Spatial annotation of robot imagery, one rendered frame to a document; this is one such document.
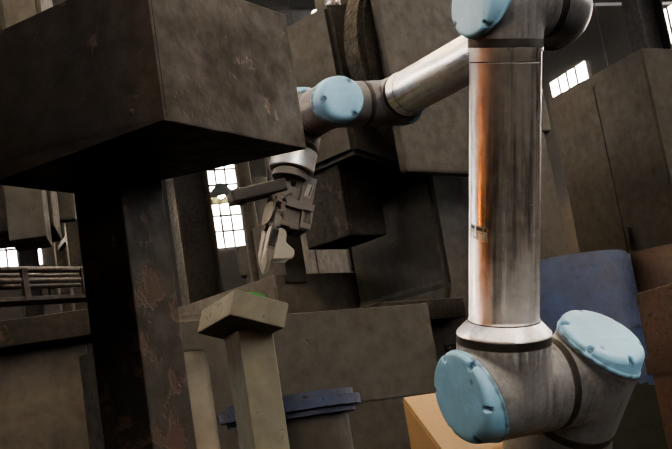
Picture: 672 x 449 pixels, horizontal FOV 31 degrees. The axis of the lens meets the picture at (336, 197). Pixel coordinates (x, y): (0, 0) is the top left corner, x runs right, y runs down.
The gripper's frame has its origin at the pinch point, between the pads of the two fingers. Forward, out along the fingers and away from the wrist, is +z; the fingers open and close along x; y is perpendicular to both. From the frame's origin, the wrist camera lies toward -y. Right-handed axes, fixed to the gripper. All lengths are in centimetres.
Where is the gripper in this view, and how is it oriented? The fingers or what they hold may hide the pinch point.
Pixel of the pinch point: (261, 266)
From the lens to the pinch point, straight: 235.0
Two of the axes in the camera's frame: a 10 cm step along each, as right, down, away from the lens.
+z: -1.7, 9.3, -3.2
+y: 9.2, 2.7, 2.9
